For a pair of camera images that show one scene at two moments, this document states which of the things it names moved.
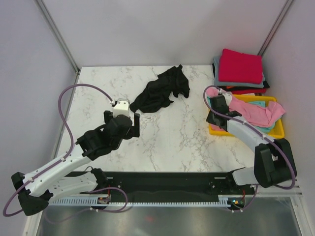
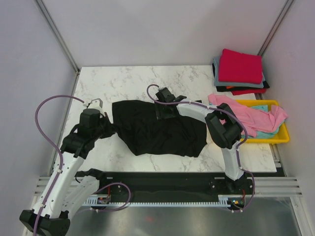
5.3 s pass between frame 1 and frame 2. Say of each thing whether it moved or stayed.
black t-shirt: moved
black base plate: stayed
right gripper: moved
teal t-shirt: moved
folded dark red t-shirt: stayed
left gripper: moved
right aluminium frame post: stayed
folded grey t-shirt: stayed
